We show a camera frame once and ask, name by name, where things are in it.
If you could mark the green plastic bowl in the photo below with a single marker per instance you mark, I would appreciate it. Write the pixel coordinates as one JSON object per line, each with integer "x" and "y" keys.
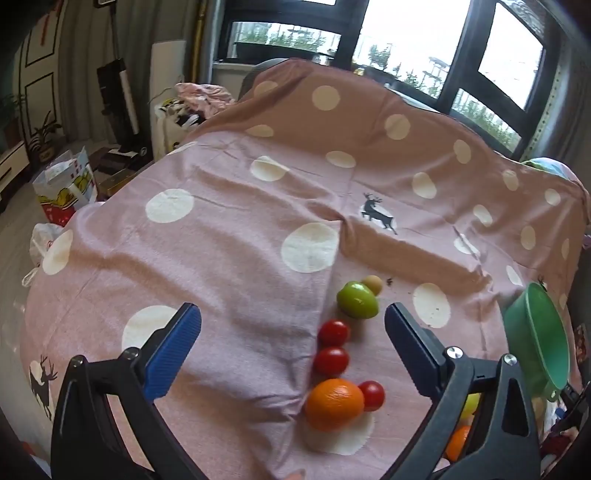
{"x": 538, "y": 341}

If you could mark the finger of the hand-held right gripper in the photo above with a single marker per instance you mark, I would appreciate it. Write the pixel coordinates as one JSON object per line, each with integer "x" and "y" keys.
{"x": 571, "y": 406}

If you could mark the red cherry tomato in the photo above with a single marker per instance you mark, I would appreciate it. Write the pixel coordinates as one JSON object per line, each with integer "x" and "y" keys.
{"x": 331, "y": 361}
{"x": 373, "y": 395}
{"x": 333, "y": 333}

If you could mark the pink clothes pile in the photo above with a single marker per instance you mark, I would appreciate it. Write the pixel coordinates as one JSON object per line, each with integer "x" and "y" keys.
{"x": 203, "y": 97}

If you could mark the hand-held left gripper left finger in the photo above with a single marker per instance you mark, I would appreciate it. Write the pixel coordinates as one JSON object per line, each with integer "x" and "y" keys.
{"x": 173, "y": 350}

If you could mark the printed shopping bag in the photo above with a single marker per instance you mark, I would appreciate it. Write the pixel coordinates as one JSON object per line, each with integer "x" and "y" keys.
{"x": 64, "y": 184}

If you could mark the large green lime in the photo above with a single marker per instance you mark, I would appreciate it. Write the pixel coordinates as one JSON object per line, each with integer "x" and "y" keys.
{"x": 358, "y": 300}

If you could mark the small green lime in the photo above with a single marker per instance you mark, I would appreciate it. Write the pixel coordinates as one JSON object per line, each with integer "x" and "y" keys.
{"x": 470, "y": 405}

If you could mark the white board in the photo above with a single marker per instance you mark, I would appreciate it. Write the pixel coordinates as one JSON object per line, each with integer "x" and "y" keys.
{"x": 168, "y": 64}

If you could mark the light blue cloth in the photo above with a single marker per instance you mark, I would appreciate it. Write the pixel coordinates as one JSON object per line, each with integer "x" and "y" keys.
{"x": 547, "y": 165}

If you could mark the yellow pole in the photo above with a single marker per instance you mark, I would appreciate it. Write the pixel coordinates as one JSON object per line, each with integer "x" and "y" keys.
{"x": 199, "y": 37}

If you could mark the white plastic bag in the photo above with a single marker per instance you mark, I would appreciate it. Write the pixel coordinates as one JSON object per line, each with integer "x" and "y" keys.
{"x": 39, "y": 240}

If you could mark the white low cabinet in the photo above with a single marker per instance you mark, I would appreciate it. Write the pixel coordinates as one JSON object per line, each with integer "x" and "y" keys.
{"x": 9, "y": 161}

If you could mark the grey curtain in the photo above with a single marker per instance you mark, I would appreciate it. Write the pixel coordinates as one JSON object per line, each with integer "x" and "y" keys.
{"x": 572, "y": 92}

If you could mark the potted plant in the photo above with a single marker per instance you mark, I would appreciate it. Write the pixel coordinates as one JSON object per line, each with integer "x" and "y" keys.
{"x": 44, "y": 134}

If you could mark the black framed window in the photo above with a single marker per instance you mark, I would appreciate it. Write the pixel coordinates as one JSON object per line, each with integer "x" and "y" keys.
{"x": 415, "y": 37}

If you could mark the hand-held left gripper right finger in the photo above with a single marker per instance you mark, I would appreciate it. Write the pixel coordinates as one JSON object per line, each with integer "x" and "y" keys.
{"x": 402, "y": 339}

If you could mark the pink polka dot deer blanket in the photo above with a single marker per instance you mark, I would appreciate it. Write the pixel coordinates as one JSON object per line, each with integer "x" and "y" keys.
{"x": 231, "y": 230}

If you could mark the orange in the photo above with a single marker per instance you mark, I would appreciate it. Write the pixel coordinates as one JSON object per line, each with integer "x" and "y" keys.
{"x": 457, "y": 444}
{"x": 334, "y": 404}

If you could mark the small brown longan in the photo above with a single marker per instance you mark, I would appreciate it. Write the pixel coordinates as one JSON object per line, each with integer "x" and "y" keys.
{"x": 373, "y": 284}

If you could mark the grey chair back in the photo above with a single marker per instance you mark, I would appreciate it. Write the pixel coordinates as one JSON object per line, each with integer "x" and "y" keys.
{"x": 258, "y": 74}

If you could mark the black upright vacuum cleaner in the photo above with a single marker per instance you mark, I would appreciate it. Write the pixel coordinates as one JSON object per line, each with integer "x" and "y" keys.
{"x": 117, "y": 92}

